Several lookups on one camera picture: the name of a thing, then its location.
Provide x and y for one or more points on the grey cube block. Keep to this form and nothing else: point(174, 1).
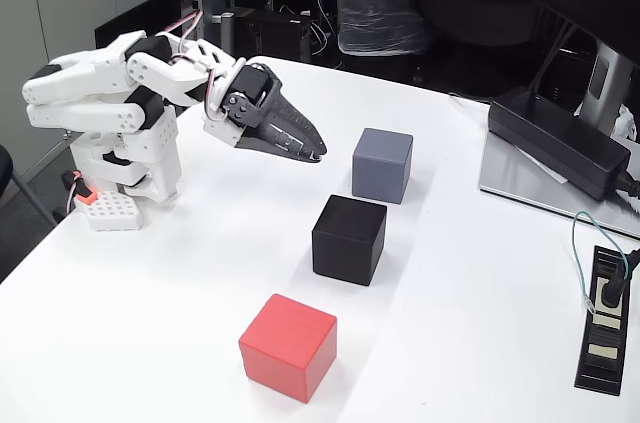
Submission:
point(380, 168)

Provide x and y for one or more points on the black cube block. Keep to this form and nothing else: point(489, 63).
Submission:
point(347, 243)

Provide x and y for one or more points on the black computer tower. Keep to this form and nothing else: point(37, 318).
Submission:
point(275, 35)

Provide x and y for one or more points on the bin with plastic bag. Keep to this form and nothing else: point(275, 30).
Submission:
point(375, 3)

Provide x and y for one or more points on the red cube block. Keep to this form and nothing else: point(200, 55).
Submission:
point(285, 348)

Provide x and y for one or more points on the silver monitor stand base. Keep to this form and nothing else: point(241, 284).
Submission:
point(505, 173)

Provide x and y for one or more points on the black chair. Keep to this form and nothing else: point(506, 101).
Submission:
point(4, 168)

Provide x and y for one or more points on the black power adapter brick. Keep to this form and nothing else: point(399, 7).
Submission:
point(555, 138)

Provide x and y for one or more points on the silver monitor stand neck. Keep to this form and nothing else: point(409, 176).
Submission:
point(602, 83)

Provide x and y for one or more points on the crumpled white plastic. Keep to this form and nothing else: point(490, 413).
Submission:
point(627, 123)

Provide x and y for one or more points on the black power plug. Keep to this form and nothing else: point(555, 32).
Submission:
point(611, 290)

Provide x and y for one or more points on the black power strip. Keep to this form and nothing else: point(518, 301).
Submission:
point(602, 363)

